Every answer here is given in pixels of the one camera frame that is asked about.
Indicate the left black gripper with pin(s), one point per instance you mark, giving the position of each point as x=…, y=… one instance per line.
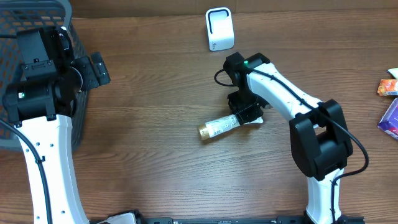
x=92, y=80

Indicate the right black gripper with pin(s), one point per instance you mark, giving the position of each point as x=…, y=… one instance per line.
x=244, y=114

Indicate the white Pantene tube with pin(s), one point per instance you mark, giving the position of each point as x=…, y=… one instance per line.
x=218, y=126

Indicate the small orange tissue pack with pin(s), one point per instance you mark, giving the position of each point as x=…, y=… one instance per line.
x=387, y=87

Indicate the red purple pantyliner pack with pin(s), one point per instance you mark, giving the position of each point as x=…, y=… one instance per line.
x=389, y=121

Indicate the colourful snack bag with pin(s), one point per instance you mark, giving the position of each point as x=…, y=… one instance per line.
x=393, y=72

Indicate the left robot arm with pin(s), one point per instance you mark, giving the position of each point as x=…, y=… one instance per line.
x=40, y=111

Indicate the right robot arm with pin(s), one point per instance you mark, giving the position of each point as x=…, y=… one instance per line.
x=319, y=145

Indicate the white barcode scanner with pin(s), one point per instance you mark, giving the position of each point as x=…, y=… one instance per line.
x=219, y=25

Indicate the grey plastic mesh basket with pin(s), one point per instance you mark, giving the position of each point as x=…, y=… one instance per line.
x=24, y=15

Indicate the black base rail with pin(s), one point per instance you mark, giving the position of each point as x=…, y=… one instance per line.
x=135, y=216

